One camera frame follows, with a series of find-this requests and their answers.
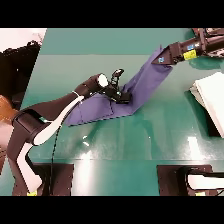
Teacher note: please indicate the purple T-shirt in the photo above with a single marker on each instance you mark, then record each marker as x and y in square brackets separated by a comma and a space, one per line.
[143, 83]

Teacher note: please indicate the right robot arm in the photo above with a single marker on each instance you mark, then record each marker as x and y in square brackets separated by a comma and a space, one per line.
[213, 42]

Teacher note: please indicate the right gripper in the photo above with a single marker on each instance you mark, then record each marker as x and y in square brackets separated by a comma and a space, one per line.
[183, 50]

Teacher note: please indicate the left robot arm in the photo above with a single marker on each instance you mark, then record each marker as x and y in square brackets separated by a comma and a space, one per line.
[43, 115]

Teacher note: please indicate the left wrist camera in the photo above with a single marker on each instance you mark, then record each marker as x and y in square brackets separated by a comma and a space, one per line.
[117, 74]

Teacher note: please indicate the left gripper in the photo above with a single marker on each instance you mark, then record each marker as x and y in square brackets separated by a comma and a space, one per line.
[118, 95]

